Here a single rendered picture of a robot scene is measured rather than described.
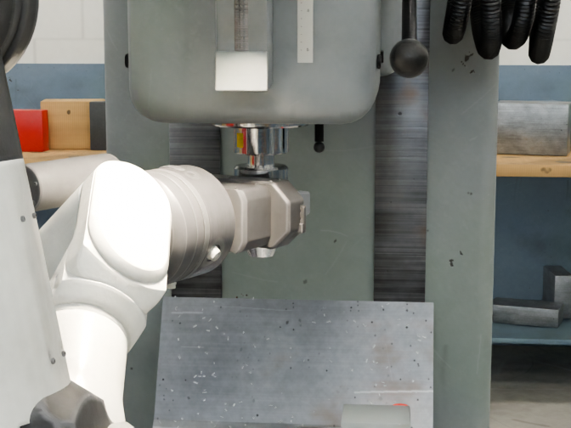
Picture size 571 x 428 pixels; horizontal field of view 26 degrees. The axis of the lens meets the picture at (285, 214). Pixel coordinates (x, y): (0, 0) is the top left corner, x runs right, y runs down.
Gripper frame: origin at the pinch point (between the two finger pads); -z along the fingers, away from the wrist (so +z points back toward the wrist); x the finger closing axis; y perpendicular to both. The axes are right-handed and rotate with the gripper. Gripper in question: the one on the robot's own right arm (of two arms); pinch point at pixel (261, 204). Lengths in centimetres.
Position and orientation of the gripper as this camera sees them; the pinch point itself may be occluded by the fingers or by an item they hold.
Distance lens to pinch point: 107.2
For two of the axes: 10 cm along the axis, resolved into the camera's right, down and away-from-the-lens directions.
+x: -8.6, -0.8, 5.0
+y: -0.1, 9.9, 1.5
